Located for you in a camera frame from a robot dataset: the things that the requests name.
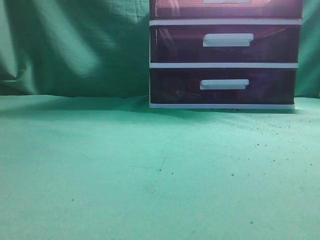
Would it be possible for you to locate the green cloth backdrop and cover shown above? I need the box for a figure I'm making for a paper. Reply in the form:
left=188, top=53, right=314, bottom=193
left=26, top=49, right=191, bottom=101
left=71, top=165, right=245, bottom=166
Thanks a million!
left=0, top=0, right=320, bottom=240

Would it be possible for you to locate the white plastic drawer cabinet frame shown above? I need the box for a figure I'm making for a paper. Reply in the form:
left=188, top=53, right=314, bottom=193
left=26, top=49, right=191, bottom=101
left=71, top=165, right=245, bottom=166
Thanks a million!
left=149, top=12, right=303, bottom=110

